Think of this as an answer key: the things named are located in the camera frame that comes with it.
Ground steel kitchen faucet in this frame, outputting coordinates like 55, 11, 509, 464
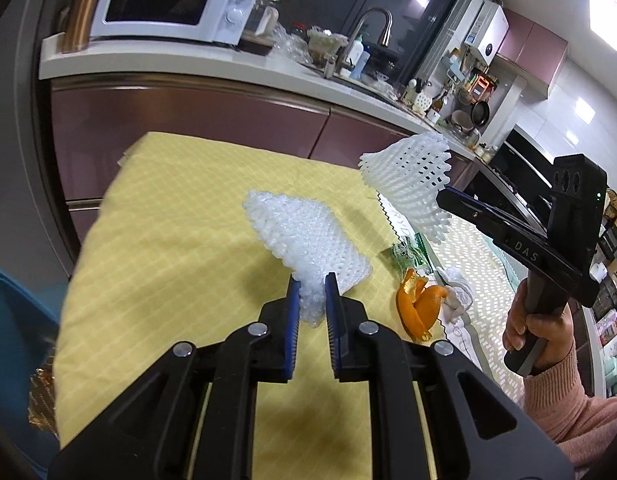
323, 7, 394, 80

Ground green printed wrapper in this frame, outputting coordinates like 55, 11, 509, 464
391, 235, 434, 276

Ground white pump bottle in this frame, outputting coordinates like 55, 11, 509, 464
349, 35, 365, 80

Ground person's right hand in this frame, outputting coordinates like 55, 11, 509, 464
503, 302, 574, 373

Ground clear plastic bag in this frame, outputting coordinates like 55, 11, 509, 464
271, 25, 309, 61

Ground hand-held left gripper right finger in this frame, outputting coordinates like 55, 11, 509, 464
324, 272, 574, 480

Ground yellow tablecloth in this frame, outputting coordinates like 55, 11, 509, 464
53, 131, 459, 480

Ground glass jar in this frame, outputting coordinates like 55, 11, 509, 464
248, 0, 282, 41

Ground pink upper cabinet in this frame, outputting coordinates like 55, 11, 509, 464
495, 7, 569, 101

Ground ceiling light panel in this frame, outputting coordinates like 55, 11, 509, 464
585, 0, 617, 53

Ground blue plastic bin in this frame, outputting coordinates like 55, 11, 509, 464
0, 267, 64, 441

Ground food container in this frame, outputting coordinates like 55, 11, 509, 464
307, 27, 346, 61

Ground pink lower cabinets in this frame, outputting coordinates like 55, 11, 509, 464
51, 82, 479, 261

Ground cluttered storage shelf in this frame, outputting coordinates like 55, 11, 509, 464
588, 190, 617, 401

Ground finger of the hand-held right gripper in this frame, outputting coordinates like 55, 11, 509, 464
447, 187, 551, 233
435, 190, 551, 246

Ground black kitchen stove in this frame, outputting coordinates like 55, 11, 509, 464
488, 127, 559, 231

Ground white foam net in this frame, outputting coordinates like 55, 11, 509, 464
242, 190, 373, 328
358, 132, 454, 243

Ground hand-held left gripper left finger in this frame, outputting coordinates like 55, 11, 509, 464
48, 277, 303, 480

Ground white kitchen counter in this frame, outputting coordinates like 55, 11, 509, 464
38, 35, 489, 161

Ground orange peel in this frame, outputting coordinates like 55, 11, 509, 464
395, 268, 449, 343

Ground white tissue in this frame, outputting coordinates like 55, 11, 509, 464
435, 266, 476, 323

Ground person's right forearm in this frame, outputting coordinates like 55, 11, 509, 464
523, 342, 617, 480

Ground copper thermos tumbler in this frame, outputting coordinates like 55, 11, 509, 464
61, 0, 114, 55

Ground gold foil snack wrapper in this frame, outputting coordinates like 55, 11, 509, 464
27, 355, 59, 433

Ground white water heater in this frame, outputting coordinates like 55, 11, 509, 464
463, 0, 511, 68

